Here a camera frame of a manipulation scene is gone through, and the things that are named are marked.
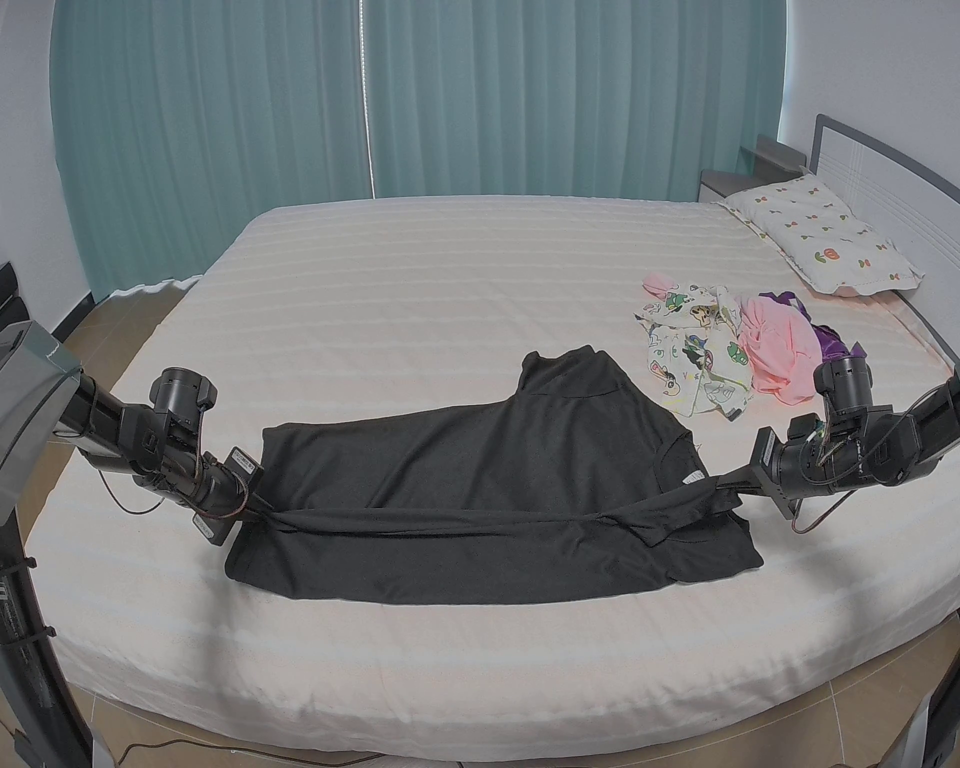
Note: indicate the white printed garment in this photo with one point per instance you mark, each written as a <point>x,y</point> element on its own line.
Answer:
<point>690,352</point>

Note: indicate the white printed pillow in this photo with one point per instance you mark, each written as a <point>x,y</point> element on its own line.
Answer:
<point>821,232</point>

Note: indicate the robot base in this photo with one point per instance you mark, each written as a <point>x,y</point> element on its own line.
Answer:
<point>935,731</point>

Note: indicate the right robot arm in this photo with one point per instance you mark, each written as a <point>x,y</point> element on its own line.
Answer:
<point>922,442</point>

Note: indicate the black chest of drawers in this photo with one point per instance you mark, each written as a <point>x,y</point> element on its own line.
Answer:
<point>9,300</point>

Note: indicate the purple garment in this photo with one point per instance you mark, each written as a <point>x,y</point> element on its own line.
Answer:
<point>836,341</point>

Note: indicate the bed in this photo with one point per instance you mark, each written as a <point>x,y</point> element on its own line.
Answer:
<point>412,300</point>

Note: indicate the blue-green curtain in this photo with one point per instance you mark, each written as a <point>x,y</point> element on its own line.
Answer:
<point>210,112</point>
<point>562,90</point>

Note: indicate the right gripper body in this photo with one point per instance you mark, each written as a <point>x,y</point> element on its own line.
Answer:
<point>784,472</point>

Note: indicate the small pale pink garment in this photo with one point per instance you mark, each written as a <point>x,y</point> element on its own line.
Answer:
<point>660,285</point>

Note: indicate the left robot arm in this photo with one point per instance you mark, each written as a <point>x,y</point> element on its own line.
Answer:
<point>37,405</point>

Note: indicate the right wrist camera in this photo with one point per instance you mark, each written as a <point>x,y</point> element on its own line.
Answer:
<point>804,429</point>

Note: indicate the black T-shirt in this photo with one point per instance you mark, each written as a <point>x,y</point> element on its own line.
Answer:
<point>450,465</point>

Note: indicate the grey white bedside table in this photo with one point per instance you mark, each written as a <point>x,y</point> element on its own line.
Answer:
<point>754,174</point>

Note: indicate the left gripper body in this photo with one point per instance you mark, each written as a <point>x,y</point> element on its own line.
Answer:
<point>225,495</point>

